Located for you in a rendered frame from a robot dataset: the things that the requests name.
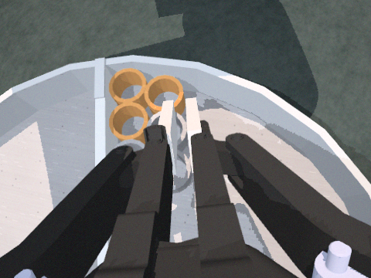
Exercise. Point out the grey hollow cylinder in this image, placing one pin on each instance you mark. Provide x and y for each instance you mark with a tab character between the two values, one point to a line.
136	145
188	175
183	140

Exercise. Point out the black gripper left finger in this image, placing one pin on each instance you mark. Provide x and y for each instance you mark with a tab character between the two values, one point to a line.
67	242

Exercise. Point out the tan hollow cylinder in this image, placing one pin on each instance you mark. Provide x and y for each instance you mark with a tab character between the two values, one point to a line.
161	84
124	79
124	112

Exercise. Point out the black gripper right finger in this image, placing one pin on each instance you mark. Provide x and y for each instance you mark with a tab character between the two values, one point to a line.
320	239

